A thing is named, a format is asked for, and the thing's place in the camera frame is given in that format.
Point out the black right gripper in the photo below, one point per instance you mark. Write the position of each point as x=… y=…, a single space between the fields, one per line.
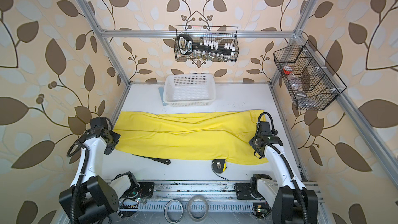
x=252 y=141

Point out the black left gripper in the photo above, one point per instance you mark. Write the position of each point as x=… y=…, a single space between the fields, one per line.
x=115 y=137

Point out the yellow trousers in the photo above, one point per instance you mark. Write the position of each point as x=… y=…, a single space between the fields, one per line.
x=194 y=136

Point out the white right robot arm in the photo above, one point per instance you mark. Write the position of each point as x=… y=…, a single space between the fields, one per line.
x=289 y=201

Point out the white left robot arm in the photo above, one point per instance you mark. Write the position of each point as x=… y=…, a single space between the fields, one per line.
x=90 y=198

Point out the black yellow tape measure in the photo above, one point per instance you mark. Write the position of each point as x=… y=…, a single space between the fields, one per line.
x=218 y=166

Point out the red capped item in basket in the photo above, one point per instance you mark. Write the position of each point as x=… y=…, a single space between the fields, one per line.
x=287 y=70

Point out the green pipe wrench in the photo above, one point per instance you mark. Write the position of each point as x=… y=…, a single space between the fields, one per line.
x=163 y=161

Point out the white perforated plastic basket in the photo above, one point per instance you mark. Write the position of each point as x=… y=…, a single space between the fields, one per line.
x=187 y=90

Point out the tape roll left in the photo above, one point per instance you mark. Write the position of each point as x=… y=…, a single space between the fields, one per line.
x=173 y=211

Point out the black tool with white bits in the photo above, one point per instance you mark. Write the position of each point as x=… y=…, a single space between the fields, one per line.
x=187 y=45

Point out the side black wire basket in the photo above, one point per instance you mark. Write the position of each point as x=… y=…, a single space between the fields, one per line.
x=314 y=84

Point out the aluminium frame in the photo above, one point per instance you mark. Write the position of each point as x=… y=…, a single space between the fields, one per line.
x=333 y=65

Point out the back black wire basket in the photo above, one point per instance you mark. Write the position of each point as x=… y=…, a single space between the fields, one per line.
x=224 y=34

